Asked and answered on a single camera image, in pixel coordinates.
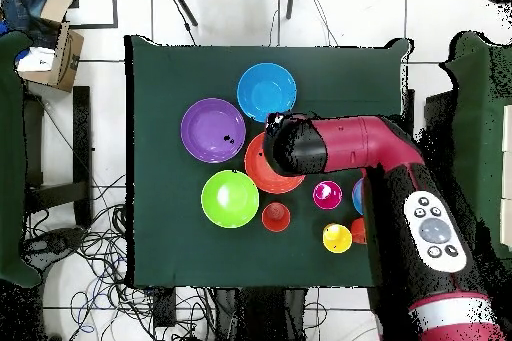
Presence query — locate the tangle of cables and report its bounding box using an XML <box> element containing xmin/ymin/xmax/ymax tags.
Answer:
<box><xmin>23</xmin><ymin>172</ymin><xmax>217</xmax><ymax>341</ymax></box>

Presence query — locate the cardboard box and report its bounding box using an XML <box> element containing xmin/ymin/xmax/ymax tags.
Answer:
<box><xmin>15</xmin><ymin>0</ymin><xmax>85</xmax><ymax>95</ymax></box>

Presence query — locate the blue cloth bundle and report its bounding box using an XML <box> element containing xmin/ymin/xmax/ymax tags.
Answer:
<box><xmin>0</xmin><ymin>0</ymin><xmax>78</xmax><ymax>52</ymax></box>

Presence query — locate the large blue bowl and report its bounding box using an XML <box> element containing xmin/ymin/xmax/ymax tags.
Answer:
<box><xmin>236</xmin><ymin>61</ymin><xmax>298</xmax><ymax>124</ymax></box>

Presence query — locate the blue cable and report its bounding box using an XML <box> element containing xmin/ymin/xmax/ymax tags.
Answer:
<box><xmin>71</xmin><ymin>292</ymin><xmax>97</xmax><ymax>336</ymax></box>

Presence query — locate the dark grey stand base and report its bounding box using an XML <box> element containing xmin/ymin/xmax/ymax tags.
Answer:
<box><xmin>21</xmin><ymin>227</ymin><xmax>87</xmax><ymax>274</ymax></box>

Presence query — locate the white board black frame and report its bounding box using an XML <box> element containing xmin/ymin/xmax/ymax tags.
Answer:
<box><xmin>63</xmin><ymin>0</ymin><xmax>119</xmax><ymax>30</ymax></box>

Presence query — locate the white packet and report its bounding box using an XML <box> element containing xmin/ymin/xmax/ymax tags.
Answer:
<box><xmin>16</xmin><ymin>46</ymin><xmax>56</xmax><ymax>74</ymax></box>

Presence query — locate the orange cup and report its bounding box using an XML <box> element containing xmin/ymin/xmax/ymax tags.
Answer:
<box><xmin>260</xmin><ymin>201</ymin><xmax>292</xmax><ymax>233</ymax></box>

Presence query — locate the pink cup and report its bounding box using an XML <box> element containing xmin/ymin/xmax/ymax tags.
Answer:
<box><xmin>311</xmin><ymin>179</ymin><xmax>344</xmax><ymax>212</ymax></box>

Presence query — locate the green bowl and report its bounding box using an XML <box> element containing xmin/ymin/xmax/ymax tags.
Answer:
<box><xmin>200</xmin><ymin>169</ymin><xmax>260</xmax><ymax>230</ymax></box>

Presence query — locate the green covered side table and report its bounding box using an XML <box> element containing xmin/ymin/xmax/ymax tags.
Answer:
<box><xmin>0</xmin><ymin>30</ymin><xmax>41</xmax><ymax>288</ymax></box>
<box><xmin>439</xmin><ymin>30</ymin><xmax>512</xmax><ymax>262</ymax></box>

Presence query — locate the yellow cup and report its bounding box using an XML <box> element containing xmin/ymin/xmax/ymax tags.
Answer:
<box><xmin>322</xmin><ymin>222</ymin><xmax>354</xmax><ymax>255</ymax></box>

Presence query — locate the small orange bowl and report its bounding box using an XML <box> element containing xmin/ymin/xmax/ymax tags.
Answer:
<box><xmin>349</xmin><ymin>216</ymin><xmax>368</xmax><ymax>246</ymax></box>

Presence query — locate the black power strip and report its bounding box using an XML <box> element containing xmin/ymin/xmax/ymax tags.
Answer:
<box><xmin>152</xmin><ymin>286</ymin><xmax>178</xmax><ymax>328</ymax></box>

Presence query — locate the black chair frame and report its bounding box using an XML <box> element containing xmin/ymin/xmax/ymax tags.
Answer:
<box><xmin>21</xmin><ymin>85</ymin><xmax>93</xmax><ymax>230</ymax></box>
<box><xmin>399</xmin><ymin>88</ymin><xmax>457</xmax><ymax>166</ymax></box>

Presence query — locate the dark green tablecloth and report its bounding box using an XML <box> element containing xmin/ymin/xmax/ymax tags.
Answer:
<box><xmin>124</xmin><ymin>34</ymin><xmax>415</xmax><ymax>291</ymax></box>

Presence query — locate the large orange bowl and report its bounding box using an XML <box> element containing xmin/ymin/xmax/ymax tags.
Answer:
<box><xmin>243</xmin><ymin>131</ymin><xmax>307</xmax><ymax>195</ymax></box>

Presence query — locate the small blue bowl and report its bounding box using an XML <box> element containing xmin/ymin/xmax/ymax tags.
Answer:
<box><xmin>351</xmin><ymin>177</ymin><xmax>366</xmax><ymax>217</ymax></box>

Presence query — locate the purple bowl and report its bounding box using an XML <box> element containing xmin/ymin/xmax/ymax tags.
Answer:
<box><xmin>179</xmin><ymin>97</ymin><xmax>247</xmax><ymax>164</ymax></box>

